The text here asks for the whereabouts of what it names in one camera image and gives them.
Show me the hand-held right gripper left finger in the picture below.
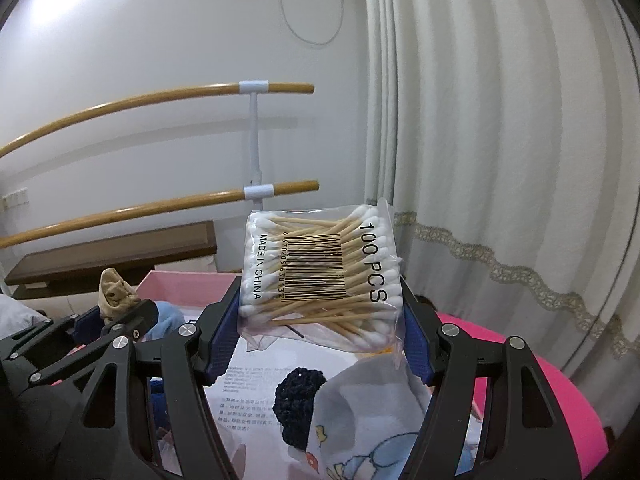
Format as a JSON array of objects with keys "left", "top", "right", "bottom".
[{"left": 75, "top": 275, "right": 246, "bottom": 480}]

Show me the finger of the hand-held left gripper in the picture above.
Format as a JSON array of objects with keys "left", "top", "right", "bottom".
[
  {"left": 27, "top": 299, "right": 160, "bottom": 386},
  {"left": 0, "top": 306, "right": 107, "bottom": 361}
]

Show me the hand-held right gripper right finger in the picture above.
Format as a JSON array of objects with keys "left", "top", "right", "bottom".
[{"left": 400, "top": 280, "right": 565, "bottom": 480}]

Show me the light blue cloth ball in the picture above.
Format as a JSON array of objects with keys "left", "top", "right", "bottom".
[{"left": 150, "top": 300, "right": 201, "bottom": 341}]

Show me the beige fabric flower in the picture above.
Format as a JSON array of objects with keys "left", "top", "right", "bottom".
[{"left": 97, "top": 268, "right": 140, "bottom": 321}]

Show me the yellow crochet fish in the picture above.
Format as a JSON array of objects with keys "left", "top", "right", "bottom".
[{"left": 357, "top": 346, "right": 401, "bottom": 361}]

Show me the pink cardboard box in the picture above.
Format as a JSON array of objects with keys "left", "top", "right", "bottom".
[{"left": 132, "top": 270, "right": 491, "bottom": 480}]

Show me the light blue cartoon print cloth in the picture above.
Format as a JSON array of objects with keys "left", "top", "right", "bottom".
[{"left": 287, "top": 350, "right": 481, "bottom": 480}]

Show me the navy crochet scrunchie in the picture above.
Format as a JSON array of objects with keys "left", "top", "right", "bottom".
[{"left": 274, "top": 366, "right": 328, "bottom": 448}]

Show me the cotton swab packet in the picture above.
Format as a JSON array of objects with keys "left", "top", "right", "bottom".
[{"left": 237, "top": 197, "right": 406, "bottom": 368}]

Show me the low brown white cabinet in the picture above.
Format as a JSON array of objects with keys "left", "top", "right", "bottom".
[{"left": 4, "top": 220, "right": 218, "bottom": 321}]

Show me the pink round mat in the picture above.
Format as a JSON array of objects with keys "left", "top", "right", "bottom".
[{"left": 435, "top": 310, "right": 604, "bottom": 480}]

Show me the white barre stand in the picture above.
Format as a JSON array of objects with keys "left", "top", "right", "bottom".
[{"left": 239, "top": 80, "right": 275, "bottom": 211}]

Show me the white lace trim curtain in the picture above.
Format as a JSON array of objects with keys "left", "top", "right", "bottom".
[{"left": 362, "top": 0, "right": 640, "bottom": 391}]

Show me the high wooden barre rail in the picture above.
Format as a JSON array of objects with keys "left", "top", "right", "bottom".
[{"left": 0, "top": 81, "right": 316, "bottom": 160}]

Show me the white power cable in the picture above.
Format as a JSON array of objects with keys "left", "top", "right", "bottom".
[{"left": 277, "top": 0, "right": 346, "bottom": 45}]

